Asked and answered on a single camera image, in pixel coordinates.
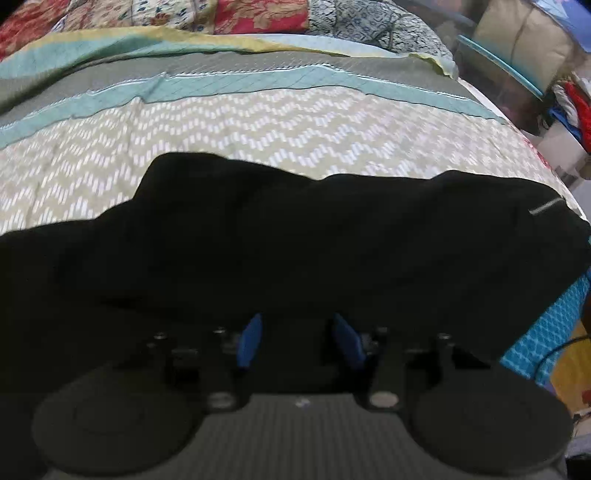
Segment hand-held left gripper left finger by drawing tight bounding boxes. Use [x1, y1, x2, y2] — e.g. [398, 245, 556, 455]
[145, 313, 265, 414]

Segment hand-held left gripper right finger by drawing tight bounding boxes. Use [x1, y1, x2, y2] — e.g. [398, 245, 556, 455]
[325, 313, 455, 412]

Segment black pants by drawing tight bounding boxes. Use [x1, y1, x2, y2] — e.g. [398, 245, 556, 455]
[0, 152, 591, 464]

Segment zigzag striped teal bedspread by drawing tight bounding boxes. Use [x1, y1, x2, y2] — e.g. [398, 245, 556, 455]
[0, 25, 591, 386]

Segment clear bin teal lid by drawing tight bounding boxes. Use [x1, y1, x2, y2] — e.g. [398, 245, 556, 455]
[456, 34, 546, 136]

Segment floral patchwork quilt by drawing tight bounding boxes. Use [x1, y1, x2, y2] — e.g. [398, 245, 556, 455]
[0, 0, 458, 63]

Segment pile of colourful clothes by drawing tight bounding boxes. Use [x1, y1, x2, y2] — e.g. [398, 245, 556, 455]
[549, 74, 591, 154]

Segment beige storage box teal rim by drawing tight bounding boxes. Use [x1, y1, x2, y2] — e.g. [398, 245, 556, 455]
[473, 0, 579, 89]

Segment blue printed bag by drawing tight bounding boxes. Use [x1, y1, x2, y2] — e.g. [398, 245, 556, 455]
[531, 0, 591, 47]

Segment black cable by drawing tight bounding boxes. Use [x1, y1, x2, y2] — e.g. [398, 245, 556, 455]
[536, 333, 591, 371]

